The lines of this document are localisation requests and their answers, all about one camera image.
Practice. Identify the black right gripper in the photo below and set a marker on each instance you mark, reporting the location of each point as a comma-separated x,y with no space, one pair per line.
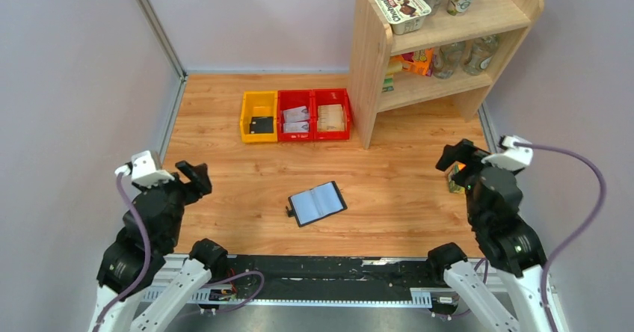
463,152

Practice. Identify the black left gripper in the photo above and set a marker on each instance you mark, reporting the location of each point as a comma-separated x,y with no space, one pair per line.
200,182

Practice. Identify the white striped credit card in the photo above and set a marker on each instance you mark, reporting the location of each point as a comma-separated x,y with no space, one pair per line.
295,115

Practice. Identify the black leather card holder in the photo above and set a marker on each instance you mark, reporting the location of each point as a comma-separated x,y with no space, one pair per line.
315,204

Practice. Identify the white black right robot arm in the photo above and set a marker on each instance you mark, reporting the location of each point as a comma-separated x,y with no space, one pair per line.
508,243

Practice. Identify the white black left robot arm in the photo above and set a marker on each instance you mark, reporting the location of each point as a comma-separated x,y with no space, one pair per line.
156,201

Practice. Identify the white cards in bin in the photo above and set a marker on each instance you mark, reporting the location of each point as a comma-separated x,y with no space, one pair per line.
296,127

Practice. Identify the yellow plastic bin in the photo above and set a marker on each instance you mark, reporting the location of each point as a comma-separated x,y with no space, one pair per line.
258,104

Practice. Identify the clear glass bottle left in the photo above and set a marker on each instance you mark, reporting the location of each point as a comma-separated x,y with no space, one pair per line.
446,59

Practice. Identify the clear glass bottle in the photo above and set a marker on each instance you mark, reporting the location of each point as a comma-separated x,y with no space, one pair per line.
482,51
446,59

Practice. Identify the red orange cookie box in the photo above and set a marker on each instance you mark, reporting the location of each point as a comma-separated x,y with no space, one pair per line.
418,62

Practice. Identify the clear glass bottle right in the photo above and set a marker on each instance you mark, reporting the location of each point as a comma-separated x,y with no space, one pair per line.
482,51

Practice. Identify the stacked colourful sponges pack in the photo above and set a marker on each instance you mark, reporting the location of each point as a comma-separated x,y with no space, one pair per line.
394,66

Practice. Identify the middle red plastic bin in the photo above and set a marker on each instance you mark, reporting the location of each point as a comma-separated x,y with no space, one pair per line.
291,99

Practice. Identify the red plastic bin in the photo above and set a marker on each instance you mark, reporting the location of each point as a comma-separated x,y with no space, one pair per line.
291,99
332,96

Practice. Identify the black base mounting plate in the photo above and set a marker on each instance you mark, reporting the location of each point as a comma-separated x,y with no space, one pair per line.
330,278

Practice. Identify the wooden shelf unit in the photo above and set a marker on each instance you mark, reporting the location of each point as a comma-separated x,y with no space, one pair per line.
374,43

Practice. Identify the right red plastic bin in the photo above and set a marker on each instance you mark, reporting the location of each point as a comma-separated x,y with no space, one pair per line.
332,96

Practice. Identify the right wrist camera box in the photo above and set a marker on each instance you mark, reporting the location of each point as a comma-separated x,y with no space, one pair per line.
515,155

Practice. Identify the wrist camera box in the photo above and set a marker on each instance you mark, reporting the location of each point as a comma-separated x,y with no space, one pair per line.
145,170
515,155

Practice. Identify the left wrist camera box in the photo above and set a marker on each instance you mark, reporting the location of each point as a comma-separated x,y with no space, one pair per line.
145,170

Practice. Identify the aluminium frame rail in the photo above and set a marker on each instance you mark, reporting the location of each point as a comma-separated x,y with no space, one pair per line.
162,125

